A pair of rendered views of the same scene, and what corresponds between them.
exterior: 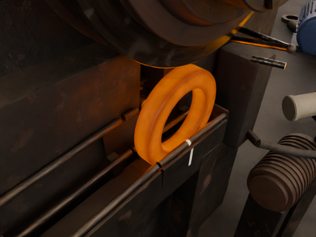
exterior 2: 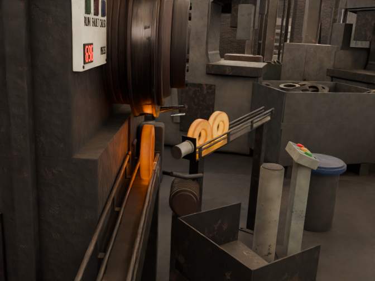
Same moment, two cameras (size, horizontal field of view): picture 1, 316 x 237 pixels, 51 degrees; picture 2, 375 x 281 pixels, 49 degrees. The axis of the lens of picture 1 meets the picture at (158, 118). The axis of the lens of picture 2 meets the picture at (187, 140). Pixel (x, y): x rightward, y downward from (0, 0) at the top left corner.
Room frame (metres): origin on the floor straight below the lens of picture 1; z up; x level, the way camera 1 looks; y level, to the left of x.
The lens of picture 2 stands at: (-0.67, 0.73, 1.15)
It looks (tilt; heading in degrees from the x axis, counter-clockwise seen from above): 15 degrees down; 320
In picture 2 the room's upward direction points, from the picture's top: 3 degrees clockwise
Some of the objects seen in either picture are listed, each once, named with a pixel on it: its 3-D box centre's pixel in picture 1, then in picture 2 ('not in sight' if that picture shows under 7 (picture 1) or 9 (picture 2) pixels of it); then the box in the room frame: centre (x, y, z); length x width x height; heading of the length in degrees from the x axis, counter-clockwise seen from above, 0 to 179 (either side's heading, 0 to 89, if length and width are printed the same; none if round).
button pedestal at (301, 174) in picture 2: not in sight; (297, 203); (0.50, -1.03, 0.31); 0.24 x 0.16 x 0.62; 140
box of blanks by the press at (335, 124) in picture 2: not in sight; (309, 124); (1.51, -2.59, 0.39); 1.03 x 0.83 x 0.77; 65
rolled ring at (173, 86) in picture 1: (177, 117); (147, 151); (0.45, -0.03, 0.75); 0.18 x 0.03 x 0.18; 141
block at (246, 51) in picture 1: (235, 95); (149, 152); (0.64, -0.17, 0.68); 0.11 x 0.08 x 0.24; 50
